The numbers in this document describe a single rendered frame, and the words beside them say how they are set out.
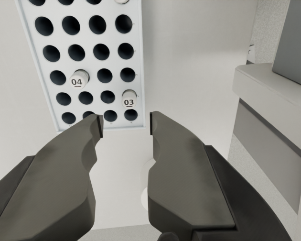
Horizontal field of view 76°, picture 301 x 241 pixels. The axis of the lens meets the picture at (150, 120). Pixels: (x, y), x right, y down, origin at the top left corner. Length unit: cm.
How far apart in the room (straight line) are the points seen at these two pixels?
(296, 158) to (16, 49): 53
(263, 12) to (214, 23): 91
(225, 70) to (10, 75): 21
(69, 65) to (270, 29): 105
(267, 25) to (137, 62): 100
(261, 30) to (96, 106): 101
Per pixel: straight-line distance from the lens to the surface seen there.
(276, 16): 115
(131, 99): 16
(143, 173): 26
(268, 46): 116
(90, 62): 17
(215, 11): 21
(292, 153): 55
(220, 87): 23
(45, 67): 18
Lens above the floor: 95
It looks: 59 degrees down
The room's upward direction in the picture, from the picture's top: 172 degrees clockwise
